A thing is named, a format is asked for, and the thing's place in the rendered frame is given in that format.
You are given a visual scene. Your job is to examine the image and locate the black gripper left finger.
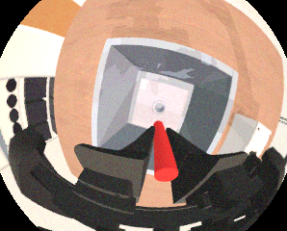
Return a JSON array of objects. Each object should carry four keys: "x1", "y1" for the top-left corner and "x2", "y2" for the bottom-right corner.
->
[{"x1": 74, "y1": 126, "x2": 155, "y2": 204}]

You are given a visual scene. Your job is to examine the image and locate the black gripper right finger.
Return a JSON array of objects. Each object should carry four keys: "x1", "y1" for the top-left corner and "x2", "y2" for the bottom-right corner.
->
[{"x1": 166, "y1": 127, "x2": 248, "y2": 204}]

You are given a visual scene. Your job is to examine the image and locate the red peg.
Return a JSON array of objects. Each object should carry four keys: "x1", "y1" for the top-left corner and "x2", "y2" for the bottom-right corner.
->
[{"x1": 154, "y1": 120, "x2": 178, "y2": 182}]

